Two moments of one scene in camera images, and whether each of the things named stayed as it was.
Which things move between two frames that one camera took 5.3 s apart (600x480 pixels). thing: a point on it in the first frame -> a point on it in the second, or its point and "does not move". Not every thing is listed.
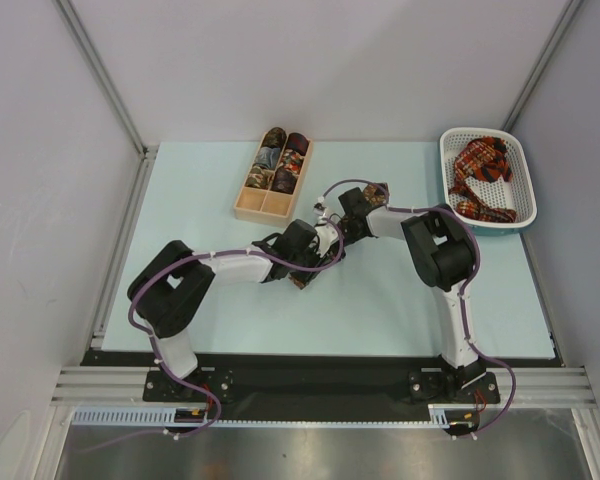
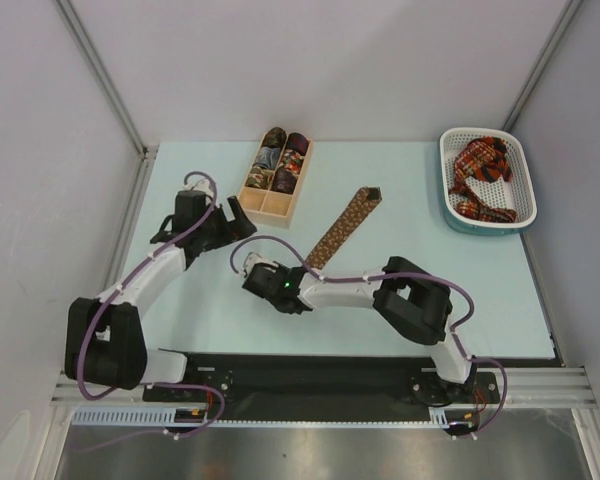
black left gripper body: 309,258 -> 216,230
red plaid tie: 482,158 does not move
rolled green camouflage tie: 259,177 does not move
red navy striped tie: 500,166 does not move
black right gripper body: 358,201 -> 284,302
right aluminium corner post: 540,65 does not move
